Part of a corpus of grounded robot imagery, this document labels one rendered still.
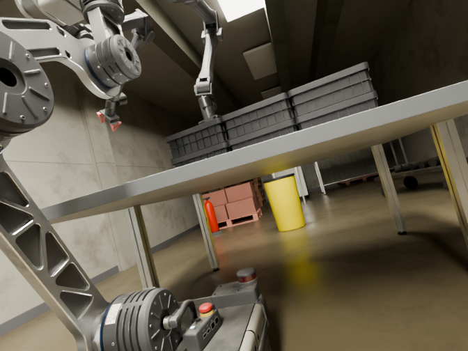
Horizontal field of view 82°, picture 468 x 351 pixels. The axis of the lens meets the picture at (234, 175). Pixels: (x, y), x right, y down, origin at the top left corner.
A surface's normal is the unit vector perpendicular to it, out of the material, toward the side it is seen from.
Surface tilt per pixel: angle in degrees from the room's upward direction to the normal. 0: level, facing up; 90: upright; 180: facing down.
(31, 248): 90
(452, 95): 90
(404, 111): 90
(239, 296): 90
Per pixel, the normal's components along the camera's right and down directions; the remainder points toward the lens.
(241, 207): -0.14, -0.02
